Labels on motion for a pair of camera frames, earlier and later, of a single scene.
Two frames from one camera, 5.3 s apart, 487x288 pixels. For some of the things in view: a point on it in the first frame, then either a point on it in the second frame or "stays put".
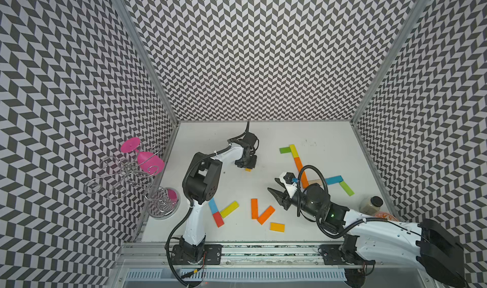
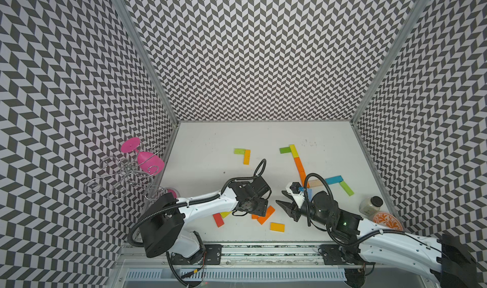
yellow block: (293, 150) stays put
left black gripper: (251, 165) to (261, 209)
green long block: (348, 190) stays put
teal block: (334, 179) stays put
